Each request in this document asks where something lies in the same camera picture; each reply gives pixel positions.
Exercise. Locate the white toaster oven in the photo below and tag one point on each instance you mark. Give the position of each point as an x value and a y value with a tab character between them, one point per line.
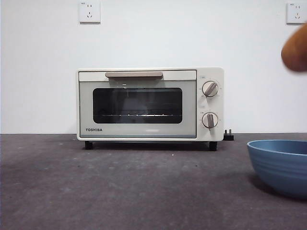
144	130

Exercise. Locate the blue ribbed bowl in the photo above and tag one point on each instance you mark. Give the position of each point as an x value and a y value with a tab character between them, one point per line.
280	172

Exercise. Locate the brown potato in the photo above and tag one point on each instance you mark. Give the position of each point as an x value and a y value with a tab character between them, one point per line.
296	52

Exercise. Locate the beige oven knob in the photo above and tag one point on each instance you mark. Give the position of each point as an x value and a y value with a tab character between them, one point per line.
210	89
210	120

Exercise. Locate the black power plug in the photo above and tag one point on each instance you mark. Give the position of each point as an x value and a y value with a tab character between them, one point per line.
229	136

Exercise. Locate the white wall socket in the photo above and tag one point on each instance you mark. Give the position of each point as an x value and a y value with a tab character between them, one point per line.
297	13
90	12

